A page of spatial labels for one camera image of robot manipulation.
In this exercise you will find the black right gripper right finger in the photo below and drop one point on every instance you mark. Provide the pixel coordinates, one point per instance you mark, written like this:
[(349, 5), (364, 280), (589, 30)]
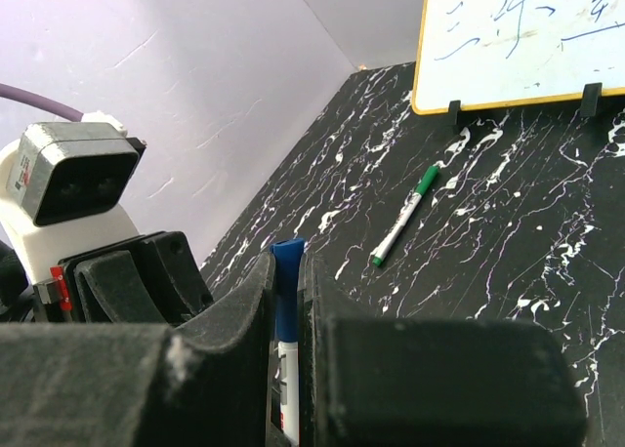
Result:
[(368, 380)]

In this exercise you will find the green whiteboard pen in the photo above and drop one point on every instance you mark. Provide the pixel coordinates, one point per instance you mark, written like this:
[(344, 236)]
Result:
[(405, 213)]

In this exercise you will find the small yellow-framed whiteboard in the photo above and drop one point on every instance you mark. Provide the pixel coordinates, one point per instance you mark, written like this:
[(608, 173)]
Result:
[(502, 53)]

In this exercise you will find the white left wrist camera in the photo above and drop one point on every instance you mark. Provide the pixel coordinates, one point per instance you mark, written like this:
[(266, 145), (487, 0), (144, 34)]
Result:
[(61, 185)]

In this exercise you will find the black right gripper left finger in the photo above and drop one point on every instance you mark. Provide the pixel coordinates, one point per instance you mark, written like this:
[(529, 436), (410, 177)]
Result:
[(204, 383)]

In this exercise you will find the blue pen cap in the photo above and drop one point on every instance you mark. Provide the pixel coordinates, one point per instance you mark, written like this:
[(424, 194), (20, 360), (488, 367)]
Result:
[(287, 255)]

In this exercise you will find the green pen cap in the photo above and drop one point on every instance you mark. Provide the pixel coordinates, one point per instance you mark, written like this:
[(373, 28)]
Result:
[(427, 180)]

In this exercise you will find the blue whiteboard pen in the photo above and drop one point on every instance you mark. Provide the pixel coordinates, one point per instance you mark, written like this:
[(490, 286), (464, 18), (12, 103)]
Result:
[(289, 391)]

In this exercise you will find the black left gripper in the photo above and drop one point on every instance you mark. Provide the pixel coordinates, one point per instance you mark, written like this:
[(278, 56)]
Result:
[(145, 279)]

